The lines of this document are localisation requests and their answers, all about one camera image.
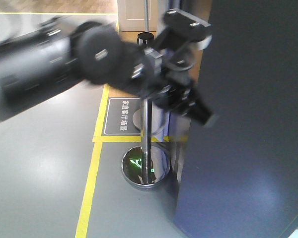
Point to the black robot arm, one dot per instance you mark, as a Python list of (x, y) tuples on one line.
[(38, 66)]

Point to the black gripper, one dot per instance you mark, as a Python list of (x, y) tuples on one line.
[(173, 89)]

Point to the white fridge door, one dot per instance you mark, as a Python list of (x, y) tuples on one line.
[(240, 176)]

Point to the chrome stanchion post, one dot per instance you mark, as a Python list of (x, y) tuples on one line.
[(147, 165), (148, 119)]

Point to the grey floor sign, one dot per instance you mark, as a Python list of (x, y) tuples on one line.
[(119, 117)]

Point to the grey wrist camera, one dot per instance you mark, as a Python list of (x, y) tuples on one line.
[(181, 29)]

